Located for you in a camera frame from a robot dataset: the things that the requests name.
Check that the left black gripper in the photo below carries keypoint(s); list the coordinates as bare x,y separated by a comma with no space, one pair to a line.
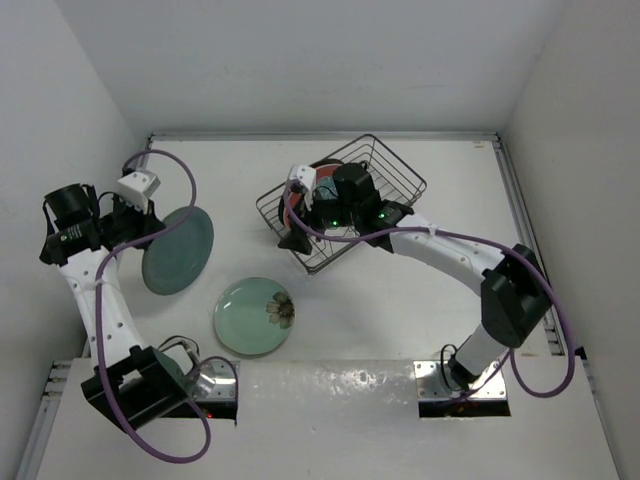
147,222

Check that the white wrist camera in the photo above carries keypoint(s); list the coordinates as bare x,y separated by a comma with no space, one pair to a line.
137,188
301,179

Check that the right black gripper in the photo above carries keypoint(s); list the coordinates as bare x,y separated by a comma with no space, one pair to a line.
293,241

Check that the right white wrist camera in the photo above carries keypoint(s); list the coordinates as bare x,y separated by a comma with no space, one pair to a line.
301,179

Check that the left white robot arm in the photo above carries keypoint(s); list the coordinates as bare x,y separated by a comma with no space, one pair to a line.
132,381

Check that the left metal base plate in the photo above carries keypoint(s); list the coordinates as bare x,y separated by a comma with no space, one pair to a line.
215,380

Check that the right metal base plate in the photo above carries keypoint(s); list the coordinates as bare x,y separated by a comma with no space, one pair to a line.
490,385

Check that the metal base plate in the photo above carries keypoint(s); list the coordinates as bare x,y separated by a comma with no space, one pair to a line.
215,380
490,385

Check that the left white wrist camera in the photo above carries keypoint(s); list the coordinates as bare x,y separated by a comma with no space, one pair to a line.
137,188

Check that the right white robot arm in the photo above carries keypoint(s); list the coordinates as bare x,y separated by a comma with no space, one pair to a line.
506,280

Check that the light green flower plate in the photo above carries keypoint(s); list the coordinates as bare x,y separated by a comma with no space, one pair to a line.
254,316

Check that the plain teal blue plate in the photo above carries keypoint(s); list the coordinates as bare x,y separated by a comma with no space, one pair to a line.
174,261

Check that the red plate blue flower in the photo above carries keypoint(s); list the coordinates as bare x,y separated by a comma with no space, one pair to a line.
324,190

